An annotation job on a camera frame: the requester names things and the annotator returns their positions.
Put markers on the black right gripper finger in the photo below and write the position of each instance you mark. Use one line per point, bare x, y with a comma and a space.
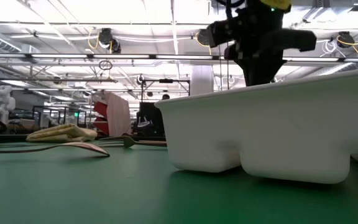
252, 71
272, 70

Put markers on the copper fork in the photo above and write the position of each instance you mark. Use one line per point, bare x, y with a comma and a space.
126, 142

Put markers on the copper spoon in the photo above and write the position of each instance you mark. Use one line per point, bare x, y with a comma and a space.
89, 147

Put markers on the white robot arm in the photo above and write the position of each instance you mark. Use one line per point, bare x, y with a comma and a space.
2, 102

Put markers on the white column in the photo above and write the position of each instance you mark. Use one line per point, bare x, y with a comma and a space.
202, 81

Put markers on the white plastic cutlery tray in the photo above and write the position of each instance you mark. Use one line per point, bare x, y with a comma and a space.
259, 124

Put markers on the person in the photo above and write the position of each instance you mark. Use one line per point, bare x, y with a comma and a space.
166, 96

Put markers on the black equipment white disc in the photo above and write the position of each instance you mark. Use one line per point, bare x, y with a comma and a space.
151, 115

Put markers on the red cart pink panel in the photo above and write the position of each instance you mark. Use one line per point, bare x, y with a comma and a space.
117, 115

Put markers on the long ceiling light strip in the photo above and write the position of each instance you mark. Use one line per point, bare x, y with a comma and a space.
57, 56

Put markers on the yellow checked folded cloth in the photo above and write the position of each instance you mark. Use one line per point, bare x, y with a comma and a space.
61, 132

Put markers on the black gantry frame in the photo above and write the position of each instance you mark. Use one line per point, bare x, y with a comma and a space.
166, 80

